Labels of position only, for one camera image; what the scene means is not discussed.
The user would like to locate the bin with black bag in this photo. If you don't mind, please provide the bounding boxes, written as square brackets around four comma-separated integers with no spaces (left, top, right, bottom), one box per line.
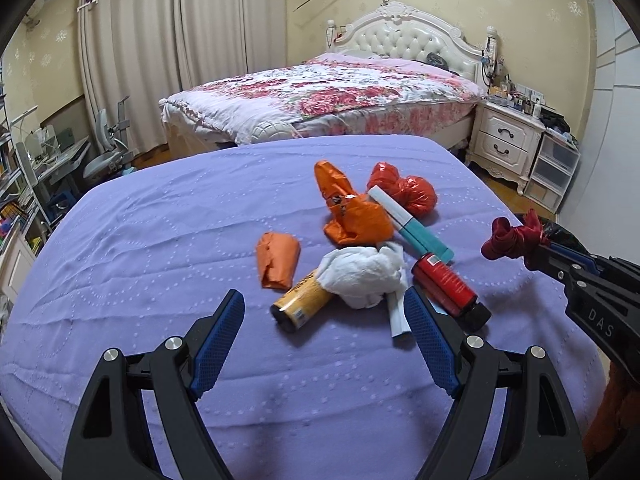
[517,212,591,256]

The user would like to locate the red bottle with black cap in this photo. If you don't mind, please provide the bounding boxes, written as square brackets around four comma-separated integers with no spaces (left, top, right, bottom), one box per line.
[411,253,492,332]

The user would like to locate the yellow can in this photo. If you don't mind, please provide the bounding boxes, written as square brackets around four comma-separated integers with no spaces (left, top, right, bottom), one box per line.
[270,267,335,333]

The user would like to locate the orange brown cloth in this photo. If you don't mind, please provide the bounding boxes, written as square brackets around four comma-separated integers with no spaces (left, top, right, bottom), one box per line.
[582,355,640,480]

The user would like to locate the white nightstand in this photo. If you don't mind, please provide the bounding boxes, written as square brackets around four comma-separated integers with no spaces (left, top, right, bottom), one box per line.
[465,97,546,196]

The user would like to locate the pink floral quilt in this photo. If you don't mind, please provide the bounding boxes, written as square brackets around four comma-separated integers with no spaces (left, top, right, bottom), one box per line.
[159,52,487,146]

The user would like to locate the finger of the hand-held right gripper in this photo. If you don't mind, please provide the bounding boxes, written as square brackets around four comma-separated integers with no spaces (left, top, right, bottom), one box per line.
[547,241,608,276]
[524,244,581,286]

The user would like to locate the grey desk chair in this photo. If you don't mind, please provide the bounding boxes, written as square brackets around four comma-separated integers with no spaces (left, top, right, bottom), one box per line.
[82,97,136,181]

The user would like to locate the grey desk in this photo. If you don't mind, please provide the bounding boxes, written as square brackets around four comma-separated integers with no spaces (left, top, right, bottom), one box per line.
[20,130,93,196]

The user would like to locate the teal and white tube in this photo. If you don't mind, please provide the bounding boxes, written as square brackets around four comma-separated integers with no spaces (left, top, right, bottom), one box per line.
[368,185,455,264]

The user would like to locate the white bed with tufted headboard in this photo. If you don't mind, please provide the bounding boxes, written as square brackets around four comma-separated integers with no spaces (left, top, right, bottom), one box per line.
[159,1,488,153]

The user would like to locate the crumpled white tissue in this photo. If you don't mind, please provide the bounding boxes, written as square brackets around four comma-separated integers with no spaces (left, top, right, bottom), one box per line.
[317,241,410,311]

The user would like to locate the beige curtain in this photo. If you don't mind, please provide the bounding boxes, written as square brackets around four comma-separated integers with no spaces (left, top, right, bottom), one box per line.
[77,0,288,161]

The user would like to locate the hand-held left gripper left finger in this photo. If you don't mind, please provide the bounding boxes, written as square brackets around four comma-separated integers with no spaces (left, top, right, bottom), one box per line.
[62,289,246,480]

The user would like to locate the bookshelf with books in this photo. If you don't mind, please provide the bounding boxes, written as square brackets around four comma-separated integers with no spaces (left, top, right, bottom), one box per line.
[0,60,51,261]

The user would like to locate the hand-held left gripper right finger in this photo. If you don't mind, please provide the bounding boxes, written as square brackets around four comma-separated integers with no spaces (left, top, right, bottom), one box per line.
[402,286,588,480]

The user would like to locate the orange paper wad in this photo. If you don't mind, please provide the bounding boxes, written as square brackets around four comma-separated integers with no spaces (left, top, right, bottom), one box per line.
[256,231,302,291]

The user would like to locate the orange plastic bag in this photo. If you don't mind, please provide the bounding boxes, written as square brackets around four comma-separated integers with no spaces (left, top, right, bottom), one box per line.
[314,160,396,247]

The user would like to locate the group of small bottles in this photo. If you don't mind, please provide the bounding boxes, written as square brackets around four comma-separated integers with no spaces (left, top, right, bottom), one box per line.
[487,75,543,118]

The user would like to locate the dark red plastic bag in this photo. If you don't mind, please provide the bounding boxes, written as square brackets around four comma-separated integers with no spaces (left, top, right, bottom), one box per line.
[481,209,551,268]

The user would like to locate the white paper stick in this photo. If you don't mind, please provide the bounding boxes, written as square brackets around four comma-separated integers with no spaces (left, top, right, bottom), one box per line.
[386,290,412,338]

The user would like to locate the dark clothes pile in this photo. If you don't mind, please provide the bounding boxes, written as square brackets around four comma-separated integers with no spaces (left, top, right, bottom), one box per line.
[542,110,581,148]

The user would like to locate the white bedside lamp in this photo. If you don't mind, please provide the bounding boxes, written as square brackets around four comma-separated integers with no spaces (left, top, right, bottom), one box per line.
[482,26,502,86]

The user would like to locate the clear plastic drawer unit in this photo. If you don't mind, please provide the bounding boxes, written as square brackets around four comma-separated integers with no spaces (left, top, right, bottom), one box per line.
[522,130,581,213]

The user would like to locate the white wardrobe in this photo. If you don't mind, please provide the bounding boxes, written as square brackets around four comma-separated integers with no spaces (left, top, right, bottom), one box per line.
[565,0,640,241]

